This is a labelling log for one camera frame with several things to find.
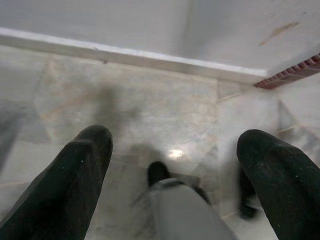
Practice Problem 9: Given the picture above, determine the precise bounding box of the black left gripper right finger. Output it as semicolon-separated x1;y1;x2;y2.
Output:
236;128;320;240

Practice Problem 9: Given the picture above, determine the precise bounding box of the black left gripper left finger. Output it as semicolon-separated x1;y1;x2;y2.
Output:
0;125;114;240

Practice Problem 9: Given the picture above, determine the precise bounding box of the dark red ribbed strip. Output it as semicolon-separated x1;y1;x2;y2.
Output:
254;53;320;90

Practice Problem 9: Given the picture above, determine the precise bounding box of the white baseboard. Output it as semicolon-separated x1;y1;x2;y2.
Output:
0;27;270;85

